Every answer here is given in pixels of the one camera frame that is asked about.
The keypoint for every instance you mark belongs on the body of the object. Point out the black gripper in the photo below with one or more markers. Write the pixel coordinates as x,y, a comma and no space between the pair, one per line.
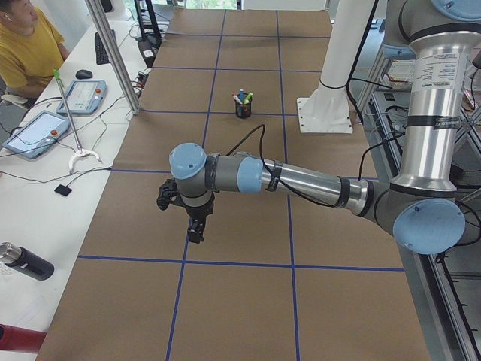
199,211

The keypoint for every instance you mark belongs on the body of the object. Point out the red marker pen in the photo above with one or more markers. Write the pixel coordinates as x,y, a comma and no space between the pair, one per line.
235,97

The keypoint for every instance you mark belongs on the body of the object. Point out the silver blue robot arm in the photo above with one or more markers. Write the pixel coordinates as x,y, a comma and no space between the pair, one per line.
414,24

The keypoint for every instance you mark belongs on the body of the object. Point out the brown paper table cover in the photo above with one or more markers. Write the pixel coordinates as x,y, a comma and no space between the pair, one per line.
276,277

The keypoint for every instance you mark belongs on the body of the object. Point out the black mesh pen cup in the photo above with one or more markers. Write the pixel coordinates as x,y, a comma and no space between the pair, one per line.
242,111

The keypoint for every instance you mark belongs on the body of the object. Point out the small black square pad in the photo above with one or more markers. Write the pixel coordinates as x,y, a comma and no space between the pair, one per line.
63,190

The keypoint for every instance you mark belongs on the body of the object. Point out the reacher grabber tool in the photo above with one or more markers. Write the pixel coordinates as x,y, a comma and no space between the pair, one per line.
81,152

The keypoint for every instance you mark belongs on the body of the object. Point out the green marker pen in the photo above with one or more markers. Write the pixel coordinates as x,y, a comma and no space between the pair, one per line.
248,98

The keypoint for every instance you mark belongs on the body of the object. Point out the far teach pendant tablet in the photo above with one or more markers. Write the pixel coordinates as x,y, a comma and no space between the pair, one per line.
85,96

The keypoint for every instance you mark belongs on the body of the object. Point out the teach pendant tablet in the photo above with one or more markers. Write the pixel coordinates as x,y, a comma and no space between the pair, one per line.
85,96
37,135

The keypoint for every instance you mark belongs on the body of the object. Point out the black thermos bottle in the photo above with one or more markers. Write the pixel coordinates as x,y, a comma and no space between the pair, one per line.
25,262

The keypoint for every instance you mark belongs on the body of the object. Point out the near teach pendant tablet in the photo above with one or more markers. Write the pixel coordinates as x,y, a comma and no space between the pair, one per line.
37,135

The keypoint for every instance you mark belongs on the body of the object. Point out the black monitor stand base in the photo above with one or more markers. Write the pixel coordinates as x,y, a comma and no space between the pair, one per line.
148,46

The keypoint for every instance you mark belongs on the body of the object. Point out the black computer mouse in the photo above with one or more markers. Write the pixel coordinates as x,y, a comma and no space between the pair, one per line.
83,74

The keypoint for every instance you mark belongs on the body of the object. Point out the black keyboard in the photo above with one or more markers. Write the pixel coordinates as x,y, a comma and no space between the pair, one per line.
101,55

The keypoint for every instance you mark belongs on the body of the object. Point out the red bottle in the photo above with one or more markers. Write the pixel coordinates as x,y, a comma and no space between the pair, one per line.
21,340

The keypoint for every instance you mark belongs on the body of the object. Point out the person in yellow shirt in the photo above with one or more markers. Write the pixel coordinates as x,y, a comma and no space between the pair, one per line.
31,48

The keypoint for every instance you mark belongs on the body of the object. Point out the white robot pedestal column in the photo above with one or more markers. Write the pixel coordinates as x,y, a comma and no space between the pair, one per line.
327,109

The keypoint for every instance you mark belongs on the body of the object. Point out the aluminium frame post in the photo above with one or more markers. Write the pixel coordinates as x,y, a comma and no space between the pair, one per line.
105,32

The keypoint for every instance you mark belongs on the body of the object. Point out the aluminium frame rack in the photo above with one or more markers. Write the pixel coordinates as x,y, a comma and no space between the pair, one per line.
418,206

